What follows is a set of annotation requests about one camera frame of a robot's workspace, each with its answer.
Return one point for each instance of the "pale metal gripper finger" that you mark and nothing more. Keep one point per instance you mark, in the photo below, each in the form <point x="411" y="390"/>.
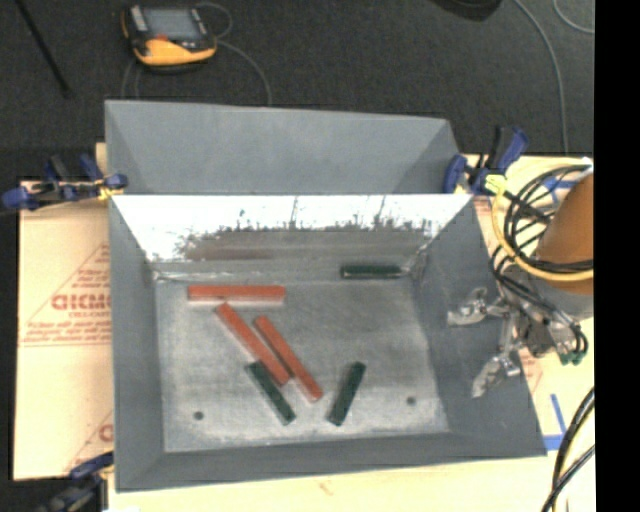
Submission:
<point x="492" y="372"/>
<point x="470" y="311"/>

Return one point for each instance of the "dark green flat block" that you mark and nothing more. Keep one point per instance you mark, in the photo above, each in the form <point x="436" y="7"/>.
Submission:
<point x="272" y="395"/>
<point x="346" y="395"/>
<point x="372" y="271"/>

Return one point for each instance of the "grey metal bin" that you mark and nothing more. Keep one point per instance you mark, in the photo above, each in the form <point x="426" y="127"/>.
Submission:
<point x="350" y="330"/>

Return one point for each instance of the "red-brown flat block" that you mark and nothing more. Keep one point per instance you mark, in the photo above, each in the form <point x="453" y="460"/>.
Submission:
<point x="250" y="340"/>
<point x="235" y="293"/>
<point x="290" y="357"/>

